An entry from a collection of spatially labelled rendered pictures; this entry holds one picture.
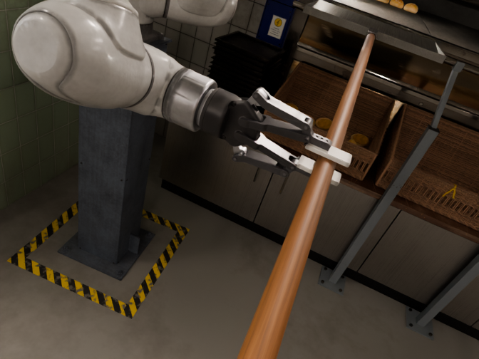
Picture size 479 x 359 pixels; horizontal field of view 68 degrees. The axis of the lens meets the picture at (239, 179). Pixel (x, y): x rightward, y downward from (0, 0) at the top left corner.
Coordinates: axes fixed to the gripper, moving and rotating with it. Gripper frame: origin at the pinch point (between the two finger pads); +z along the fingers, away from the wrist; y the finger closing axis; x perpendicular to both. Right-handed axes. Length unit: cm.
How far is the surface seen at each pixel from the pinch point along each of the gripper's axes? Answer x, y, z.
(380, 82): -152, 32, 17
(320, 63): -152, 34, -16
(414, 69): -153, 19, 29
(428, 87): -151, 24, 39
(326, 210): -95, 81, 18
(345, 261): -88, 100, 39
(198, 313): -35, 115, -15
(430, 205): -101, 57, 58
